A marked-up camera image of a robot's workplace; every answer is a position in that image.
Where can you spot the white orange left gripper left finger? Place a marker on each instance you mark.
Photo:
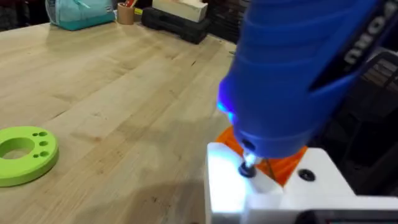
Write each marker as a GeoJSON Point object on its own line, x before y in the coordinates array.
{"type": "Point", "coordinates": [224, 180]}

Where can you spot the white orange left gripper right finger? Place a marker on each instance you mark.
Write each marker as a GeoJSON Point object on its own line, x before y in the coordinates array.
{"type": "Point", "coordinates": [323, 183]}

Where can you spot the black screw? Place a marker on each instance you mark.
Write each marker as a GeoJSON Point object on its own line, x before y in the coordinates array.
{"type": "Point", "coordinates": [247, 171]}

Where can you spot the blue electric screwdriver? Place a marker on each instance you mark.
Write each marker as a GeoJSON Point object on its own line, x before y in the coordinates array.
{"type": "Point", "coordinates": [289, 77]}

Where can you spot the black plastic case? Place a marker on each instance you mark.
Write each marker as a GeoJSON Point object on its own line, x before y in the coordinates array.
{"type": "Point", "coordinates": [177, 26]}

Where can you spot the white box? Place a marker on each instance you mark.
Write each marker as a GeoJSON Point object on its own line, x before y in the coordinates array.
{"type": "Point", "coordinates": [182, 8]}

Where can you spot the brown cardboard cup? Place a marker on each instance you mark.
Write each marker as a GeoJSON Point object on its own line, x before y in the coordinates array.
{"type": "Point", "coordinates": [125, 15]}

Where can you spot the green disc with holes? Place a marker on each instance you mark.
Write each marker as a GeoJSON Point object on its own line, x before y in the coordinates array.
{"type": "Point", "coordinates": [29, 158]}

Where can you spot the teal soft bag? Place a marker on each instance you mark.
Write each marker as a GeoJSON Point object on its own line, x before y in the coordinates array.
{"type": "Point", "coordinates": [79, 14]}

